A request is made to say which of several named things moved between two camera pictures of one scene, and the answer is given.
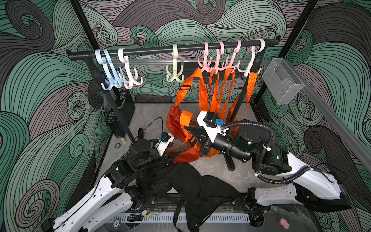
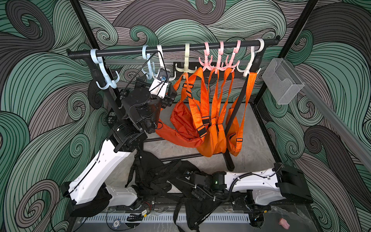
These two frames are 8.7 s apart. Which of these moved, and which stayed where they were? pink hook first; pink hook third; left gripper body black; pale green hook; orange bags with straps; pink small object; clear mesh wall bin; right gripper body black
Moved: pale green hook; orange bags with straps; right gripper body black; left gripper body black
Stayed: pink hook first; pink hook third; clear mesh wall bin; pink small object
